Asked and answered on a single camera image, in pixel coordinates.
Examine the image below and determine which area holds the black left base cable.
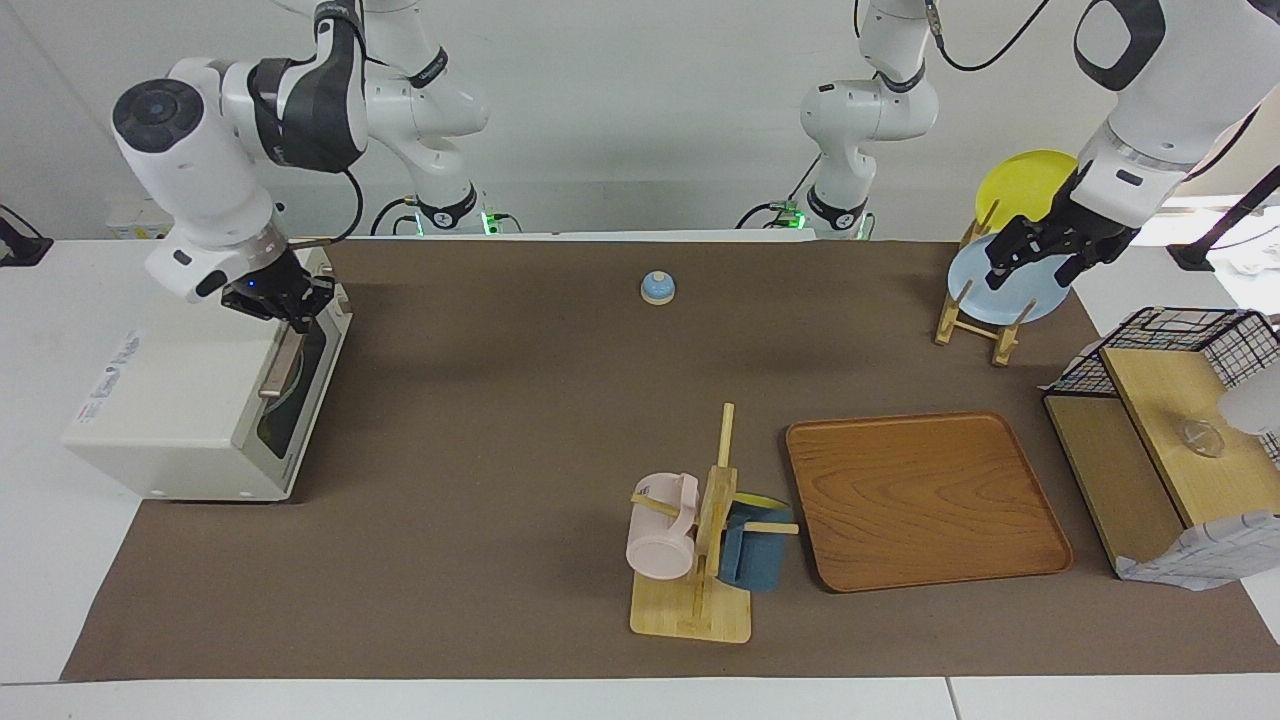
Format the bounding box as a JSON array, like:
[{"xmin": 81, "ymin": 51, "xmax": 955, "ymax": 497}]
[{"xmin": 735, "ymin": 155, "xmax": 823, "ymax": 230}]

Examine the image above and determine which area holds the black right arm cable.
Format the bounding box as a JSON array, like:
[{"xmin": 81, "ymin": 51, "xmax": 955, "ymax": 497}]
[{"xmin": 285, "ymin": 165, "xmax": 364, "ymax": 247}]

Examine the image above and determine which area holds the white crumpled cloth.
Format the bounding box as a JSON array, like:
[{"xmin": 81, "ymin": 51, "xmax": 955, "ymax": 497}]
[{"xmin": 1206, "ymin": 238, "xmax": 1280, "ymax": 283}]

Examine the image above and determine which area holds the wooden shelf box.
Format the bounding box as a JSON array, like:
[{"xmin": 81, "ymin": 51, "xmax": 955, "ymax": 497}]
[{"xmin": 1043, "ymin": 345, "xmax": 1280, "ymax": 581}]

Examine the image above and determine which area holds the white rounded object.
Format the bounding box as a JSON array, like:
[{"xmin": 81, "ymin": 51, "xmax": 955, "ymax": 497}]
[{"xmin": 1218, "ymin": 368, "xmax": 1280, "ymax": 437}]

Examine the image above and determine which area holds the wooden plate rack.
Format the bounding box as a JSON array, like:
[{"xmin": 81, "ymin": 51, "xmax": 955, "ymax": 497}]
[{"xmin": 934, "ymin": 200, "xmax": 1038, "ymax": 367}]

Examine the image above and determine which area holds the black base cable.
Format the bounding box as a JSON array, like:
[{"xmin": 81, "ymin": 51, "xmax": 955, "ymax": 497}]
[
  {"xmin": 370, "ymin": 195, "xmax": 423, "ymax": 237},
  {"xmin": 735, "ymin": 155, "xmax": 823, "ymax": 230}
]

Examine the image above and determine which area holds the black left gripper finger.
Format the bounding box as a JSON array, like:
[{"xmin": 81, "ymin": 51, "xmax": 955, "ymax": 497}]
[
  {"xmin": 984, "ymin": 234, "xmax": 1043, "ymax": 292},
  {"xmin": 1054, "ymin": 246, "xmax": 1103, "ymax": 292}
]

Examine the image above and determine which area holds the wooden mug rack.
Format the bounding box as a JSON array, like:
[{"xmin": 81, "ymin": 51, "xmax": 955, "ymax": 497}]
[{"xmin": 630, "ymin": 403, "xmax": 801, "ymax": 644}]

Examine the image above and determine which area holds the black camera stand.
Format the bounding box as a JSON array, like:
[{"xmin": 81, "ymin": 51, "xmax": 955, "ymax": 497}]
[{"xmin": 1167, "ymin": 165, "xmax": 1280, "ymax": 273}]

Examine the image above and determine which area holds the black clamp mount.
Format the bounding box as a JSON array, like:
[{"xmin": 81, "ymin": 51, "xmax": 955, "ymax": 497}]
[{"xmin": 0, "ymin": 205, "xmax": 54, "ymax": 268}]

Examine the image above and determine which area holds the brown wooden tray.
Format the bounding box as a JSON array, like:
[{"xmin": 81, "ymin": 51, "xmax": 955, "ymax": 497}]
[{"xmin": 785, "ymin": 411, "xmax": 1074, "ymax": 594}]

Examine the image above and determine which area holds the white power box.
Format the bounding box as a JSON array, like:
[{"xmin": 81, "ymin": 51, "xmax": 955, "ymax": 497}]
[{"xmin": 105, "ymin": 195, "xmax": 177, "ymax": 241}]

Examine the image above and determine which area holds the white toaster oven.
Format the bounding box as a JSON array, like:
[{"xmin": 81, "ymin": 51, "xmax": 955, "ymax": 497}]
[{"xmin": 62, "ymin": 243, "xmax": 354, "ymax": 503}]

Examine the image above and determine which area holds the blue mug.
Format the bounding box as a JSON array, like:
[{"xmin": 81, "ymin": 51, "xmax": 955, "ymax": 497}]
[{"xmin": 718, "ymin": 493, "xmax": 797, "ymax": 593}]

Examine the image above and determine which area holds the light blue plate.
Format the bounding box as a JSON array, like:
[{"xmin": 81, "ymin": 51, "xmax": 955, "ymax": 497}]
[{"xmin": 947, "ymin": 232, "xmax": 1074, "ymax": 326}]

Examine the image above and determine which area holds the black wire basket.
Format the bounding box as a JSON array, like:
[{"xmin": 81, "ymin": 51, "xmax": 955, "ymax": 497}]
[{"xmin": 1045, "ymin": 307, "xmax": 1280, "ymax": 469}]

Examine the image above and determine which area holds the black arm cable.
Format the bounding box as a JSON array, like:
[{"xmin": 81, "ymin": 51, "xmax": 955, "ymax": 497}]
[
  {"xmin": 925, "ymin": 0, "xmax": 1053, "ymax": 74},
  {"xmin": 285, "ymin": 165, "xmax": 364, "ymax": 247}
]

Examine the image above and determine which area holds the white checked cloth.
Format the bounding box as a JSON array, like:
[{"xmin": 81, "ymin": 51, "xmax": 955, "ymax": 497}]
[{"xmin": 1115, "ymin": 510, "xmax": 1280, "ymax": 591}]

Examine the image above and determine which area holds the black right base cable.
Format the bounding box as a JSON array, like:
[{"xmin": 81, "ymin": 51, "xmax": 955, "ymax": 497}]
[{"xmin": 370, "ymin": 195, "xmax": 423, "ymax": 237}]

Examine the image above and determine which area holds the pink mug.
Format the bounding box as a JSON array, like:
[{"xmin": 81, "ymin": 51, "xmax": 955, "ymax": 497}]
[{"xmin": 626, "ymin": 473, "xmax": 701, "ymax": 581}]

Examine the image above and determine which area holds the glass oven door with handle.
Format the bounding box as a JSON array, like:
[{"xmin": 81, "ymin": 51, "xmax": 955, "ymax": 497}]
[{"xmin": 240, "ymin": 305, "xmax": 354, "ymax": 500}]

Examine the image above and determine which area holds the yellow plate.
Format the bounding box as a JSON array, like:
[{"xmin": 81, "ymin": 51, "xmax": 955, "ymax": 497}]
[{"xmin": 975, "ymin": 150, "xmax": 1082, "ymax": 237}]

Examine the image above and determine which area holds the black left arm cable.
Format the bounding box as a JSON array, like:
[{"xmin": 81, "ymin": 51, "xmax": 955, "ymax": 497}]
[{"xmin": 925, "ymin": 0, "xmax": 1053, "ymax": 74}]

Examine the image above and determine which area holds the brown table mat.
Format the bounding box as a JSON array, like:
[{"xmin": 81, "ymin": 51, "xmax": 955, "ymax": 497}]
[{"xmin": 60, "ymin": 238, "xmax": 1280, "ymax": 683}]

